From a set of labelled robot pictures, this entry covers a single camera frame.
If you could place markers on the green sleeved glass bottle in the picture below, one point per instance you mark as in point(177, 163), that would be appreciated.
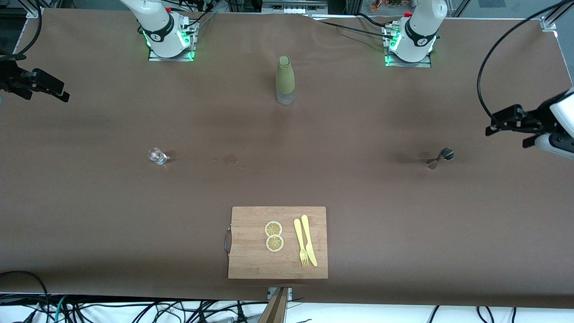
point(285, 78)

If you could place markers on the steel jigger measuring cup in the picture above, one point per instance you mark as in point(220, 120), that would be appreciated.
point(446, 154)

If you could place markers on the clear glass beaker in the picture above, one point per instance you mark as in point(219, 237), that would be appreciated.
point(157, 156)

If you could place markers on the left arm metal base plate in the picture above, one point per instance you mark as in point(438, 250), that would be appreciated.
point(408, 65)

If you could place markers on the wooden post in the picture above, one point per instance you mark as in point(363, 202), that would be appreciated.
point(276, 309)

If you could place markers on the white power strip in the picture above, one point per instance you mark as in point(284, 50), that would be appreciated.
point(291, 9)

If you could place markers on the lemon slice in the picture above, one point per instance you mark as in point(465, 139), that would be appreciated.
point(275, 243)
point(273, 229)

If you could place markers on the yellow plastic fork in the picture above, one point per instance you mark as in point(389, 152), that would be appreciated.
point(297, 231)

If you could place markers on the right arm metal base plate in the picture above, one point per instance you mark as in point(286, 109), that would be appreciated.
point(172, 58)

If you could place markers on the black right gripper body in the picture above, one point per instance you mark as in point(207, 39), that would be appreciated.
point(9, 77)

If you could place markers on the yellow plastic knife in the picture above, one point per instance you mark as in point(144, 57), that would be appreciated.
point(309, 244)

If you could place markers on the metal bracket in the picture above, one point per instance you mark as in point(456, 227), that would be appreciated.
point(289, 292)

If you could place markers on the aluminium frame profile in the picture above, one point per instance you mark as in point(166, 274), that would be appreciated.
point(549, 22)
point(35, 11)

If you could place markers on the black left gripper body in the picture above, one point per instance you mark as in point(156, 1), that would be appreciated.
point(539, 119)

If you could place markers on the wooden cutting board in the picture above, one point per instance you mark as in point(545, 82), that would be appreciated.
point(251, 260)

